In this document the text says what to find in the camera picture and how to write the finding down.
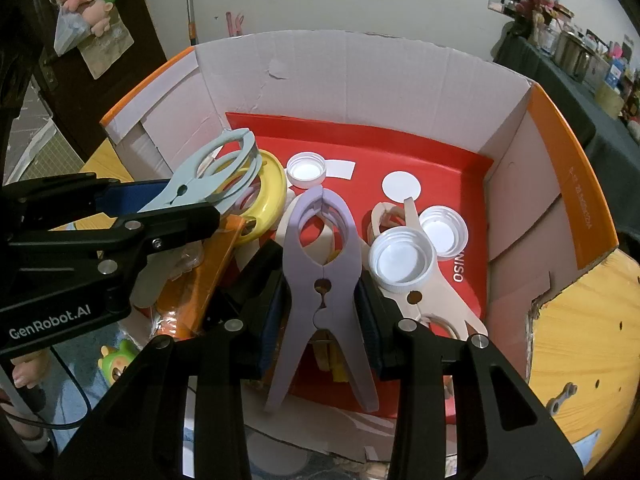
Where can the light blue plastic clamp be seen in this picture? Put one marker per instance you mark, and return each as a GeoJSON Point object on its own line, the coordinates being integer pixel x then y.
{"type": "Point", "coordinates": [170, 192]}

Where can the dark brown door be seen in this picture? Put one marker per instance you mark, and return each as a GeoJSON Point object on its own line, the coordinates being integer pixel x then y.
{"type": "Point", "coordinates": [145, 60]}

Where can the orange cardboard box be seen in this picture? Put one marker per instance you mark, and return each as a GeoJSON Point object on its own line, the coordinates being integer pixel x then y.
{"type": "Point", "coordinates": [350, 75]}

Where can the small metal bolt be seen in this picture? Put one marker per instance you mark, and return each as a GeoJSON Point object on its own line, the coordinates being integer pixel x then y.
{"type": "Point", "coordinates": [561, 399]}

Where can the grey stick with orange tip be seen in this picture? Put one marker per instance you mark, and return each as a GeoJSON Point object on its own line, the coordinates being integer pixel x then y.
{"type": "Point", "coordinates": [190, 5]}

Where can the green toy figure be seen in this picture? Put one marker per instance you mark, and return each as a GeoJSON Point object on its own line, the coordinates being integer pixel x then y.
{"type": "Point", "coordinates": [119, 360]}

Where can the white ribbed bottle cap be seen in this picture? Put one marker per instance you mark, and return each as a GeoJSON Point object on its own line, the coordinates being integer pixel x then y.
{"type": "Point", "coordinates": [445, 235]}

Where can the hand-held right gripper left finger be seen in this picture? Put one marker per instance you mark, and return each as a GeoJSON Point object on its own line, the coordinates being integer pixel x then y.
{"type": "Point", "coordinates": [272, 320]}

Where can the metal pots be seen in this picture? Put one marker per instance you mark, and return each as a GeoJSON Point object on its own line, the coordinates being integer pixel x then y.
{"type": "Point", "coordinates": [575, 55]}

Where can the purple plastic clamp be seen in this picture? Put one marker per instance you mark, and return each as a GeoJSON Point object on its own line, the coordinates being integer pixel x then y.
{"type": "Point", "coordinates": [300, 280]}

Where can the large white ribbed cap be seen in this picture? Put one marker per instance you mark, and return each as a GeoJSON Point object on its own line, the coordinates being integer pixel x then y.
{"type": "Point", "coordinates": [400, 262]}

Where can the small yellow clip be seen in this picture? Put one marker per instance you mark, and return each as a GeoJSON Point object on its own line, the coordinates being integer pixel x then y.
{"type": "Point", "coordinates": [336, 367]}

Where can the white paper label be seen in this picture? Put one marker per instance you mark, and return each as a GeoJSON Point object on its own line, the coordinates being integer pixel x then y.
{"type": "Point", "coordinates": [341, 169]}

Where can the beige plastic clamp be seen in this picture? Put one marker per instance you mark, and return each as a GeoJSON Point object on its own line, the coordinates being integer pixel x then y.
{"type": "Point", "coordinates": [440, 290]}

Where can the table with dark cloth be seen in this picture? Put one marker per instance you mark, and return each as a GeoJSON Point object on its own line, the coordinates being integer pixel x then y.
{"type": "Point", "coordinates": [550, 90]}

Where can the orange packet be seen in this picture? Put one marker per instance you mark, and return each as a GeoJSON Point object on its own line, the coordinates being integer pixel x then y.
{"type": "Point", "coordinates": [200, 280]}

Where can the pink pig plush toy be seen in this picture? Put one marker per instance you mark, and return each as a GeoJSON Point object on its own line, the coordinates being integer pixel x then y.
{"type": "Point", "coordinates": [97, 15]}

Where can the pink wall hooks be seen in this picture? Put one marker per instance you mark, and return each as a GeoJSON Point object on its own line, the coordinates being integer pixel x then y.
{"type": "Point", "coordinates": [234, 22]}

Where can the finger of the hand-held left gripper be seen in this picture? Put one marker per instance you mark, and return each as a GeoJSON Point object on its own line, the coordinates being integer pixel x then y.
{"type": "Point", "coordinates": [170, 225]}
{"type": "Point", "coordinates": [125, 197]}

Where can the clear plastic bag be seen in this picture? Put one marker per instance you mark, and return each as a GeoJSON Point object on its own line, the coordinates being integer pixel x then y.
{"type": "Point", "coordinates": [70, 32]}

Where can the white round disc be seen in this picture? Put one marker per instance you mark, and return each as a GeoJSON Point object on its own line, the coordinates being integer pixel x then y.
{"type": "Point", "coordinates": [401, 186]}

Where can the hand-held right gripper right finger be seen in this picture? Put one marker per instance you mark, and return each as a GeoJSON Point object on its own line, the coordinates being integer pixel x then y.
{"type": "Point", "coordinates": [367, 320]}

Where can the small white bottle cap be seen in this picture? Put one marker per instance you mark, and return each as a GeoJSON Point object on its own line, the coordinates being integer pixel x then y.
{"type": "Point", "coordinates": [306, 170]}

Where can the person's left hand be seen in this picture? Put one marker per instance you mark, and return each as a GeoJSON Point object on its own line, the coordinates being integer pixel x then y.
{"type": "Point", "coordinates": [22, 372]}

